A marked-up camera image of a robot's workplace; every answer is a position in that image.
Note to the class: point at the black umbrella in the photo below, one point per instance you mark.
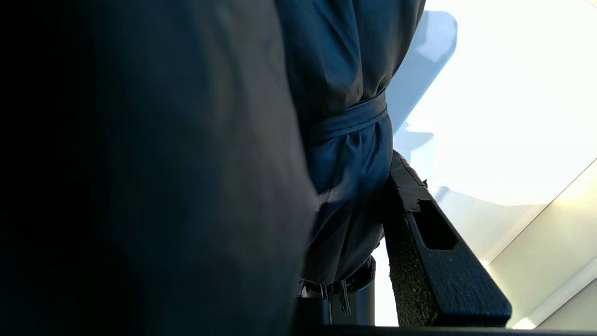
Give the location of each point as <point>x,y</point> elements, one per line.
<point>186,163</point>

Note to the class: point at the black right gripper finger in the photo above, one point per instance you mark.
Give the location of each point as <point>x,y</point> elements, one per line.
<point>443,270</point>

